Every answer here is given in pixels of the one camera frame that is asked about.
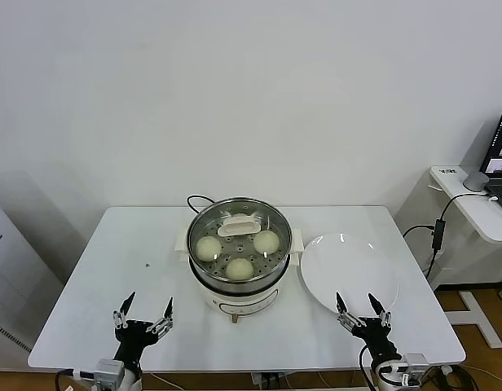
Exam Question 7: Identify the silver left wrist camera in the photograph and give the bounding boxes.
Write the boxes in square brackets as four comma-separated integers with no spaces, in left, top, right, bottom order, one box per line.
[94,358,126,390]

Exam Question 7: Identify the black laptop charger cable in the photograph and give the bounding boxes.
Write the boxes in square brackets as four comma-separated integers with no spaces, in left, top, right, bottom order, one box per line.
[403,194,499,280]

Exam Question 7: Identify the black left wrist camera cable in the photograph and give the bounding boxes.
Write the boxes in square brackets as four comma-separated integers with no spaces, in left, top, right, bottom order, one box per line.
[55,367,98,391]

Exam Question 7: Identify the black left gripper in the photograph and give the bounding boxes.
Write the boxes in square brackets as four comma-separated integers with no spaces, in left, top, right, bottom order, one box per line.
[112,291,175,367]

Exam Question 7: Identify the round white plate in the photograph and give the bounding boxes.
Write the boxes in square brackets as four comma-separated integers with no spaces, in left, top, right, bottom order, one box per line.
[299,231,400,320]

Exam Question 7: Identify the grey round speaker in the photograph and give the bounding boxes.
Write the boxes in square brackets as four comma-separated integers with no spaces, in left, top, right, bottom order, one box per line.
[462,170,491,191]

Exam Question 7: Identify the round glass pot lid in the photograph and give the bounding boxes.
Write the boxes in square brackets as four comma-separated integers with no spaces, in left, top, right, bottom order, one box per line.
[187,196,293,284]

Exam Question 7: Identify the white side desk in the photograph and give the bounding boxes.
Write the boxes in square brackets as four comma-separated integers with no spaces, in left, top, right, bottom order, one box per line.
[397,165,502,349]

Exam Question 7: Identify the cream electric cooker base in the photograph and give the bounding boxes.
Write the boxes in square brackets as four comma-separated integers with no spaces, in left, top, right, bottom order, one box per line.
[175,226,305,326]

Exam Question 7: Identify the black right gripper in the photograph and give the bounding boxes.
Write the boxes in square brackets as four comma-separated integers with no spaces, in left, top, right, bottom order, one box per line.
[335,291,400,364]

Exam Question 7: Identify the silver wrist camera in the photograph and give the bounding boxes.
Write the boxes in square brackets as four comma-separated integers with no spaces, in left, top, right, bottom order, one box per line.
[399,353,430,386]
[94,358,126,390]

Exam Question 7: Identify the open dark laptop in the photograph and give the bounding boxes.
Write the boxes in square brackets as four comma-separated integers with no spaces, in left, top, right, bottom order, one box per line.
[481,110,502,217]

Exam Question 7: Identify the black cooker power cable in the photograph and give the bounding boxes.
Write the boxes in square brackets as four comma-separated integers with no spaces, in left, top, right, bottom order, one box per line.
[186,194,215,213]

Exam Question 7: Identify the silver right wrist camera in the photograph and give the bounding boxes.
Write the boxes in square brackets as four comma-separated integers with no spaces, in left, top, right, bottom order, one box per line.
[399,353,430,386]

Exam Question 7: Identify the white floor cabinet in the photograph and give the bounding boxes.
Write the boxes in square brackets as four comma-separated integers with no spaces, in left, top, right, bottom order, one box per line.
[0,197,68,362]

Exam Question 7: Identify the perforated steel steamer basket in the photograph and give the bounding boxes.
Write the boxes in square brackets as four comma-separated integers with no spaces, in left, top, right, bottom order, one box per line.
[184,196,295,291]

